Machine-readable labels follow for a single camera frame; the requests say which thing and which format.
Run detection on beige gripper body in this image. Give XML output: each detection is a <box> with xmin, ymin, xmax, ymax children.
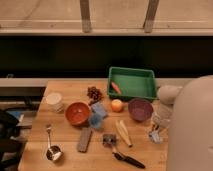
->
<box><xmin>151</xmin><ymin>103</ymin><xmax>172</xmax><ymax>130</ymax></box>

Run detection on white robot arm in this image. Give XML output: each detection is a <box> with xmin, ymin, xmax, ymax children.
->
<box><xmin>153</xmin><ymin>75</ymin><xmax>213</xmax><ymax>171</ymax></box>

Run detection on purple bowl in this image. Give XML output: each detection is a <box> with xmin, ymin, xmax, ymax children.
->
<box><xmin>128</xmin><ymin>98</ymin><xmax>154</xmax><ymax>122</ymax></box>

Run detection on red bowl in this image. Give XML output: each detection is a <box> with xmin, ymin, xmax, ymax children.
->
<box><xmin>65</xmin><ymin>102</ymin><xmax>91</xmax><ymax>126</ymax></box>

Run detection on peach apple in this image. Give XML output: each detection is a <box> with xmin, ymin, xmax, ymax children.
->
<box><xmin>111</xmin><ymin>99</ymin><xmax>123</xmax><ymax>112</ymax></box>

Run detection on green plastic bin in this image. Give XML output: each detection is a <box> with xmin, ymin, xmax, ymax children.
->
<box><xmin>107</xmin><ymin>67</ymin><xmax>157</xmax><ymax>101</ymax></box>

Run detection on orange carrot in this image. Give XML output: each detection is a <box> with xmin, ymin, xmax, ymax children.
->
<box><xmin>111</xmin><ymin>82</ymin><xmax>122</xmax><ymax>94</ymax></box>

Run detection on blue sponge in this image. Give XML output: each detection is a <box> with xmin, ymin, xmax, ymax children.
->
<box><xmin>88</xmin><ymin>102</ymin><xmax>107</xmax><ymax>129</ymax></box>

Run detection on dark red grapes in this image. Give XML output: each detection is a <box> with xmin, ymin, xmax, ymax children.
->
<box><xmin>87</xmin><ymin>86</ymin><xmax>103</xmax><ymax>104</ymax></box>

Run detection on grey rectangular block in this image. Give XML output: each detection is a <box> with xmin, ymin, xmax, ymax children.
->
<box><xmin>77</xmin><ymin>127</ymin><xmax>92</xmax><ymax>153</ymax></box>

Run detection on white stacked cup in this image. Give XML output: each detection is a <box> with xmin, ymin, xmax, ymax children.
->
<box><xmin>45</xmin><ymin>92</ymin><xmax>63</xmax><ymax>113</ymax></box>

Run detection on metal measuring cup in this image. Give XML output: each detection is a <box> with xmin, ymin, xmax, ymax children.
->
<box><xmin>46</xmin><ymin>124</ymin><xmax>62</xmax><ymax>162</ymax></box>

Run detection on black object at left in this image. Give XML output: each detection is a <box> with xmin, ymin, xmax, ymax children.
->
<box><xmin>0</xmin><ymin>109</ymin><xmax>22</xmax><ymax>171</ymax></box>

